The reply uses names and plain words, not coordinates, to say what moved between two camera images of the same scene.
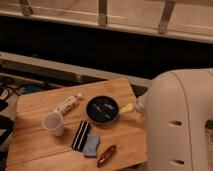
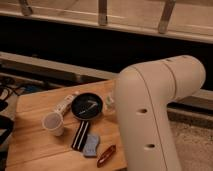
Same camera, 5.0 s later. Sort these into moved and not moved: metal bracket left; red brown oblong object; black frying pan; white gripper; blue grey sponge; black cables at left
Moved: white gripper; black frying pan
Not moved: blue grey sponge; black cables at left; metal bracket left; red brown oblong object
